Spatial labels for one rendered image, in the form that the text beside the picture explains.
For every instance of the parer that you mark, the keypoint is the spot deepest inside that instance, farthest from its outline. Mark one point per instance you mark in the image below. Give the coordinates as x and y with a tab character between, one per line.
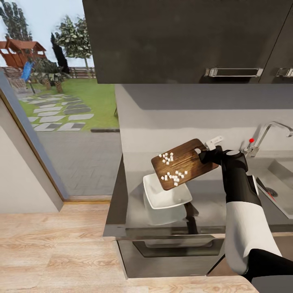
261	184

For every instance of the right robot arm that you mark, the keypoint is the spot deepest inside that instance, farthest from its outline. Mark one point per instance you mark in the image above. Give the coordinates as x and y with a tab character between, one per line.
250	248

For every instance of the bowl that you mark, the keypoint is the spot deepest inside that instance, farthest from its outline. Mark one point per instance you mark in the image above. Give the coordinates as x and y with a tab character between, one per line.
160	199

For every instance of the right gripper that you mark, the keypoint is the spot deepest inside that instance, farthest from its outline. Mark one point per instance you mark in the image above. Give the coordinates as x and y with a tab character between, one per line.
207	156

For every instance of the cabinet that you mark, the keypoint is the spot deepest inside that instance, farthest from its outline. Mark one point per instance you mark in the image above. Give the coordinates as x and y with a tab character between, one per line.
191	41

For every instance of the drop in sink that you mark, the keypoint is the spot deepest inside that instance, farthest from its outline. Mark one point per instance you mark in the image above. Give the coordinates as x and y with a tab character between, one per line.
276	173

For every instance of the cutting board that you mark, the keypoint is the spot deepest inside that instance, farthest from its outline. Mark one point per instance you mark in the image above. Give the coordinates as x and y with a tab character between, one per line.
185	158

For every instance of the dishwasher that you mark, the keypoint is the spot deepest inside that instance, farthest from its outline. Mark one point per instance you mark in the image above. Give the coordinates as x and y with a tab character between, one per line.
171	257

